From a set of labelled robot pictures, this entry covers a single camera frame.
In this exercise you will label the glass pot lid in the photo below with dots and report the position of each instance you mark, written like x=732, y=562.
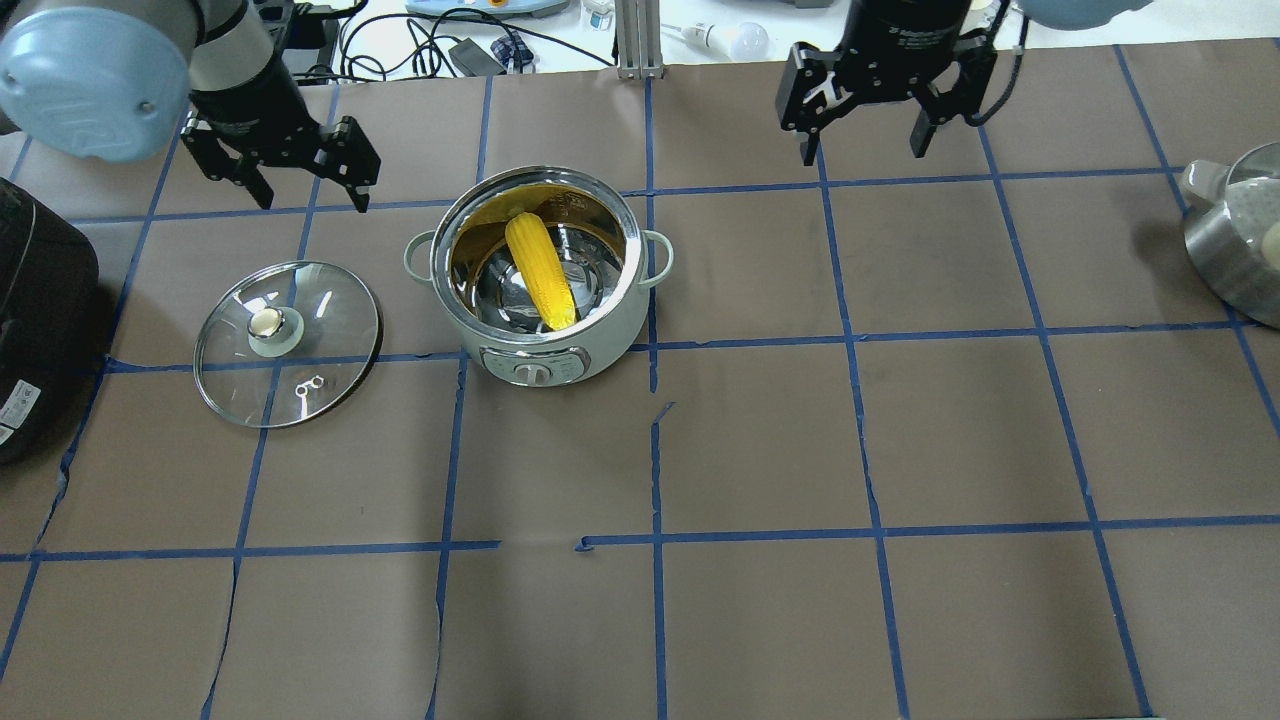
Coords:
x=286, y=344

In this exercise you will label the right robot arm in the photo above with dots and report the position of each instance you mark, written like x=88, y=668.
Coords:
x=1063, y=15

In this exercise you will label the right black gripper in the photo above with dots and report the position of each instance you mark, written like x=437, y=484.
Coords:
x=897, y=35

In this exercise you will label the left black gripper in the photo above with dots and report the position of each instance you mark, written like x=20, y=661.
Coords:
x=258, y=107

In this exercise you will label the yellow toy corn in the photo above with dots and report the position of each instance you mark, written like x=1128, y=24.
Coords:
x=538, y=262

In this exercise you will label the steel steamer pot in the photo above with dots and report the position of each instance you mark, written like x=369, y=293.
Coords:
x=1231, y=232

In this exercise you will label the aluminium frame post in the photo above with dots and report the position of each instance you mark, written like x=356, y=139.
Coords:
x=637, y=40

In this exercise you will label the black rice cooker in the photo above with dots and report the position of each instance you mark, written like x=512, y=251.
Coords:
x=49, y=275

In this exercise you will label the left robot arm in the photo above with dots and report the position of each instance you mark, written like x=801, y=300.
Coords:
x=114, y=80

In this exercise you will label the small black power brick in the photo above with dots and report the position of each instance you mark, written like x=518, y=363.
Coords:
x=471, y=60

